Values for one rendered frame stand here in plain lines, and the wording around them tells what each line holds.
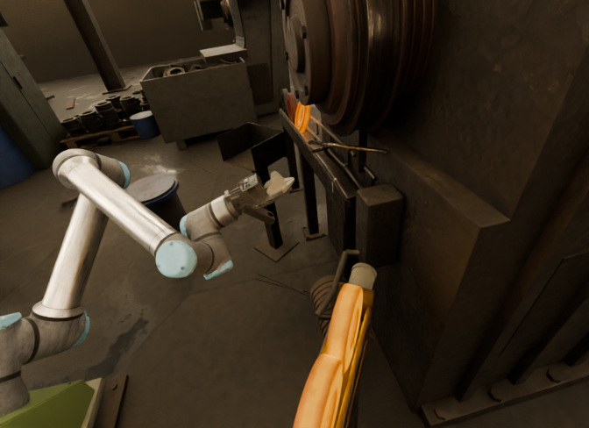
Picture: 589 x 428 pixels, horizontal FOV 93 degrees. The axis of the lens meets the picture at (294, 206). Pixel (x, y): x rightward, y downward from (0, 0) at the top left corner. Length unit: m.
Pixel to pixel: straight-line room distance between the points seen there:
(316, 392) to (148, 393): 1.12
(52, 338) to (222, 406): 0.64
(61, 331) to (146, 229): 0.62
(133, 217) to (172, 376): 0.81
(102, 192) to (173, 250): 0.31
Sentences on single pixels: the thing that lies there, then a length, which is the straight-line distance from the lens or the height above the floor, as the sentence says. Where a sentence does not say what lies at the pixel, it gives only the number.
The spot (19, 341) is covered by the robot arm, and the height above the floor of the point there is 0.46.
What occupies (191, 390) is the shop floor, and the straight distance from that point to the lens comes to 1.41.
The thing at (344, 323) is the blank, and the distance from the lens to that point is 0.51.
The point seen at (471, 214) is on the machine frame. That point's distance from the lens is 0.58.
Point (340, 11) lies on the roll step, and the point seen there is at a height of 1.18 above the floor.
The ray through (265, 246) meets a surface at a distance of 1.75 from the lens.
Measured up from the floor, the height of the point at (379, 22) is 1.16.
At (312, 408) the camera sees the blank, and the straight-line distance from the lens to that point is 0.44.
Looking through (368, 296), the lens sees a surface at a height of 0.71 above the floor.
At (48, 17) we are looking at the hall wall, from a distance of 11.77.
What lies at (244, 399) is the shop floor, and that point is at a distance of 1.33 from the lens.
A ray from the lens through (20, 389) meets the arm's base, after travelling 1.31.
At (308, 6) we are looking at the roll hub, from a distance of 0.67.
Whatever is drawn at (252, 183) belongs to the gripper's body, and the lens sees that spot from 0.85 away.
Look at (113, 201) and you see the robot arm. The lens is 0.94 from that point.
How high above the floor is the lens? 1.21
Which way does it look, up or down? 37 degrees down
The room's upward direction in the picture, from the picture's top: 9 degrees counter-clockwise
